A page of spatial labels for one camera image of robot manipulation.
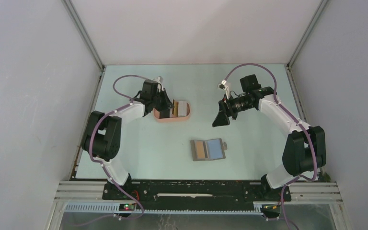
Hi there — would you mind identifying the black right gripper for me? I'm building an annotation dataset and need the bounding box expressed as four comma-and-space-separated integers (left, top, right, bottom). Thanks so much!
213, 93, 254, 127

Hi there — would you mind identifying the yellow card with black stripe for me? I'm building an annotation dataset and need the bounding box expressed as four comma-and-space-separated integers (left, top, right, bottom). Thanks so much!
172, 100, 179, 117

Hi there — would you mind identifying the peach plastic card tray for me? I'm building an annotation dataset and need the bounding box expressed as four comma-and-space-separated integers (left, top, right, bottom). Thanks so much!
153, 101, 191, 123

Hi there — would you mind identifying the taupe leather card holder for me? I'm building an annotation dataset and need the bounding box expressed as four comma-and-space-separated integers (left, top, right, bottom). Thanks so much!
190, 138, 227, 161

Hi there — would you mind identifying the orange credit card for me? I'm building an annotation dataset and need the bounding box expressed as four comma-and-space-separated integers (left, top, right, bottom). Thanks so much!
195, 140, 207, 160

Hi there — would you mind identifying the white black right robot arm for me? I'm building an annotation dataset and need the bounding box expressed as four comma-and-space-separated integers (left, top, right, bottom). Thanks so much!
212, 75, 326, 200

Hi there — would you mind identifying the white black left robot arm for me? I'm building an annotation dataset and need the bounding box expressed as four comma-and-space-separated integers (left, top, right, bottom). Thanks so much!
81, 77, 173, 200

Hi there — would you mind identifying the black card in tray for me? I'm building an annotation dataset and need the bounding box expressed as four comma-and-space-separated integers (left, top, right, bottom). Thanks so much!
159, 109, 171, 119

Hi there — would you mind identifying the stack of credit cards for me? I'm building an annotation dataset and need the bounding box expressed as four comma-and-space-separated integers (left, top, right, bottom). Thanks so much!
177, 100, 187, 117

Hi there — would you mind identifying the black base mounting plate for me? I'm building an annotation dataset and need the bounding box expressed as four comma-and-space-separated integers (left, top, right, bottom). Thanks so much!
102, 180, 291, 211

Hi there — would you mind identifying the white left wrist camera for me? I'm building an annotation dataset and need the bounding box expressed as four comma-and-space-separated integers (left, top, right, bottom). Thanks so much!
153, 76, 164, 92

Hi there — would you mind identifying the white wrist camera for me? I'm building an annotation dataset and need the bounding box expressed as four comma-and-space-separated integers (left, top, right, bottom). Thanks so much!
153, 76, 164, 92
217, 80, 230, 98

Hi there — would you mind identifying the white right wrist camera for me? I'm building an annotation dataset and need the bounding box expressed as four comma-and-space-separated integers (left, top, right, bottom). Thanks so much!
217, 80, 230, 98

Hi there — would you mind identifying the aluminium frame rail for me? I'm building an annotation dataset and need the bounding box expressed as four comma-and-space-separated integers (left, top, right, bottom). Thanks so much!
54, 181, 106, 202

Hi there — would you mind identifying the white cable duct strip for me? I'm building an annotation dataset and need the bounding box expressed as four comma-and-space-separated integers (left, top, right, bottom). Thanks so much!
64, 202, 263, 215

